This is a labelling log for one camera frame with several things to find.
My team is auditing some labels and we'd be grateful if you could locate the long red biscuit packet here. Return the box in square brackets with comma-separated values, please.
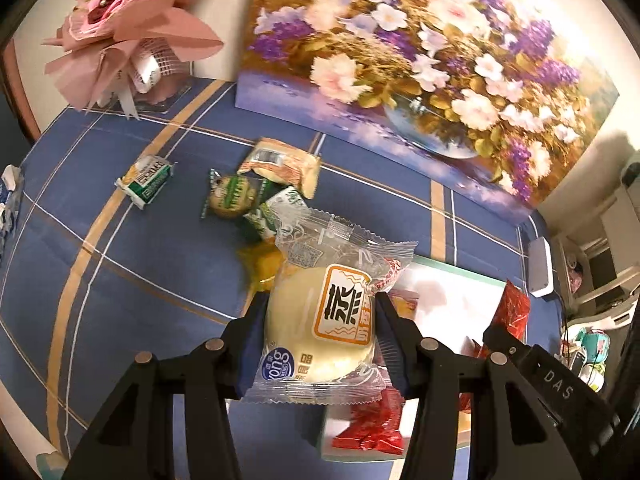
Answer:
[491, 281, 530, 342]

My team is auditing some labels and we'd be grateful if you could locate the red crinkled candy packet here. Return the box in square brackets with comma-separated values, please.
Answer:
[332, 387, 405, 456]

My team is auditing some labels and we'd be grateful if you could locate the white bun clear packet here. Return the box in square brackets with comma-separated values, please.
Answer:
[245, 204, 417, 405]

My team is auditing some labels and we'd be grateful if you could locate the yellow cake clear packet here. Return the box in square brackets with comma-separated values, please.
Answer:
[238, 237, 285, 292]

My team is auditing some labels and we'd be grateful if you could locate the small green white candy packet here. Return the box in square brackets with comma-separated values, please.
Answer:
[115, 155, 174, 210]

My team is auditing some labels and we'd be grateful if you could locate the small green cookie packet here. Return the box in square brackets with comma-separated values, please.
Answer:
[201, 168, 266, 219]

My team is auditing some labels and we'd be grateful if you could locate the green white biscuit packet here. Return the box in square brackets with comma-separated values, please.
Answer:
[243, 186, 307, 240]

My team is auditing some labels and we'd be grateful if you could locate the beige cracker packet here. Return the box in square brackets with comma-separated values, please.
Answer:
[236, 138, 321, 200]

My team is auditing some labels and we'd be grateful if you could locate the dark red snack box packet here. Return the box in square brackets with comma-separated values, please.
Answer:
[459, 337, 490, 414]

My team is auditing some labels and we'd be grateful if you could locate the pink bread packet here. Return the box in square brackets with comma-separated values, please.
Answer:
[388, 288, 420, 320]

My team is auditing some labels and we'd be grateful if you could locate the colourful clutter pile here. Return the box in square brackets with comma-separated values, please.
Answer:
[556, 325, 611, 393]

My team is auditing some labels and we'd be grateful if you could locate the teal round pouch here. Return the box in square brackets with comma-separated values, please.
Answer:
[576, 328, 611, 365]

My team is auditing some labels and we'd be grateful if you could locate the white shelf rack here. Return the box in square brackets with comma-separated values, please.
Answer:
[552, 154, 639, 327]

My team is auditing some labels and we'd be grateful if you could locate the white rectangular device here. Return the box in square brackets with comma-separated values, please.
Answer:
[527, 236, 554, 298]

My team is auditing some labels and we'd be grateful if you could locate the white teal-edged tray box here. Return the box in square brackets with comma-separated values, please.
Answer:
[319, 256, 506, 463]

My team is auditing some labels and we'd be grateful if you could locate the blue plaid tablecloth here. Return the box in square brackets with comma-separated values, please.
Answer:
[1, 80, 547, 454]

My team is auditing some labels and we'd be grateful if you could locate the crumpled blue white wrapper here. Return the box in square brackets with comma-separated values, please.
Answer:
[0, 165, 24, 255]

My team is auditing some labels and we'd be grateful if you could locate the floral oil painting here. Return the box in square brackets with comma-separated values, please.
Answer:
[236, 0, 618, 223]

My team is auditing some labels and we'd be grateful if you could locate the pink flower bouquet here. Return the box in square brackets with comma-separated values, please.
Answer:
[44, 0, 224, 117]

